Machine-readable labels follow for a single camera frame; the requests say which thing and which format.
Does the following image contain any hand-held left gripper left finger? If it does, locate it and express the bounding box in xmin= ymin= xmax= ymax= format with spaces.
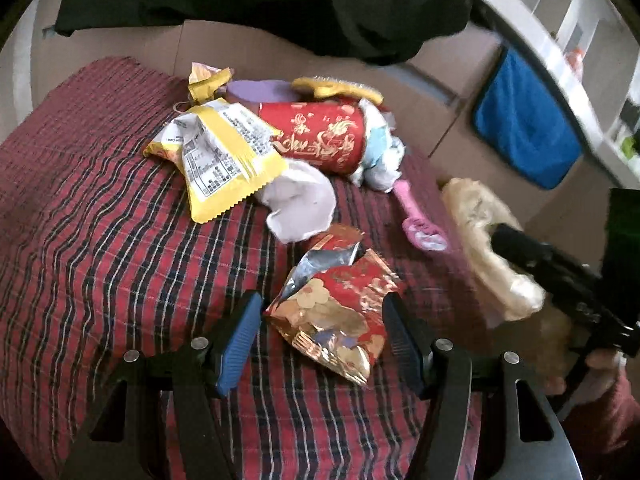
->
xmin=60 ymin=291 xmax=264 ymax=480

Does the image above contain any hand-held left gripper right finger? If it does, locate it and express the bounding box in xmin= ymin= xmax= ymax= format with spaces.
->
xmin=382 ymin=292 xmax=586 ymax=480

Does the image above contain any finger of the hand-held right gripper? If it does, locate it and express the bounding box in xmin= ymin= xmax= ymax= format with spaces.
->
xmin=491 ymin=223 xmax=640 ymax=358

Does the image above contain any red gold foil wrapper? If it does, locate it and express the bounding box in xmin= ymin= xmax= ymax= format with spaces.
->
xmin=263 ymin=225 xmax=407 ymax=387

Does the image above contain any person's right forearm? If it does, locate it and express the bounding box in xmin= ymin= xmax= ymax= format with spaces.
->
xmin=562 ymin=374 xmax=640 ymax=466

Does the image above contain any person's right hand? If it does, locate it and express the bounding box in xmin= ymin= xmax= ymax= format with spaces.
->
xmin=586 ymin=347 xmax=627 ymax=388

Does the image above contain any green plant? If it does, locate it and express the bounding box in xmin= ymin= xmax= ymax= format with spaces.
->
xmin=619 ymin=132 xmax=640 ymax=162

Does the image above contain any pink plastic spoon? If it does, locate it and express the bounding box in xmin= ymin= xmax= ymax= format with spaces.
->
xmin=392 ymin=179 xmax=449 ymax=252

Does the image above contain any blue towel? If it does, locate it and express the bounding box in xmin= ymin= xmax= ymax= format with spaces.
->
xmin=472 ymin=46 xmax=583 ymax=191

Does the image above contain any crumpled white tissue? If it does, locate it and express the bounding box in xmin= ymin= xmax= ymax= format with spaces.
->
xmin=257 ymin=159 xmax=337 ymax=245

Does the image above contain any yellow white snack wrapper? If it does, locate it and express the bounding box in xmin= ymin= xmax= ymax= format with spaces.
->
xmin=143 ymin=99 xmax=290 ymax=225

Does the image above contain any crumpled white blue wrapper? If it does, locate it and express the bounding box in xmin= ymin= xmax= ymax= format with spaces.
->
xmin=350 ymin=99 xmax=407 ymax=193

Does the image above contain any red plaid cloth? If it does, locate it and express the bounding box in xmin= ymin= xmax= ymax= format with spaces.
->
xmin=0 ymin=56 xmax=488 ymax=480

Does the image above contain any brown cardboard box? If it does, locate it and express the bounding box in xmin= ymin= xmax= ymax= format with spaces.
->
xmin=30 ymin=19 xmax=608 ymax=271

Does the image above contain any red paper cup gold print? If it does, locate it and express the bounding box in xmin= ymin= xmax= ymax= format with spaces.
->
xmin=257 ymin=99 xmax=371 ymax=177

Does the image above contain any white counter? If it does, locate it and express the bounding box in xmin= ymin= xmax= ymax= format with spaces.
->
xmin=430 ymin=0 xmax=640 ymax=191

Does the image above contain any pink cup purple lid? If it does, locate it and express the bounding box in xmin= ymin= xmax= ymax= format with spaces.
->
xmin=226 ymin=79 xmax=301 ymax=107

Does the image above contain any small yellow wrapper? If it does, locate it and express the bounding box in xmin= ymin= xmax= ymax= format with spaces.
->
xmin=187 ymin=61 xmax=234 ymax=104

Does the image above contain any yellow gold fringed wrapper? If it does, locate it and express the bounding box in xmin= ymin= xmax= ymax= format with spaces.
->
xmin=291 ymin=75 xmax=385 ymax=105

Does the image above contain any black cloth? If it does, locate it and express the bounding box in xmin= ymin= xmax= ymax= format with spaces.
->
xmin=52 ymin=0 xmax=476 ymax=67

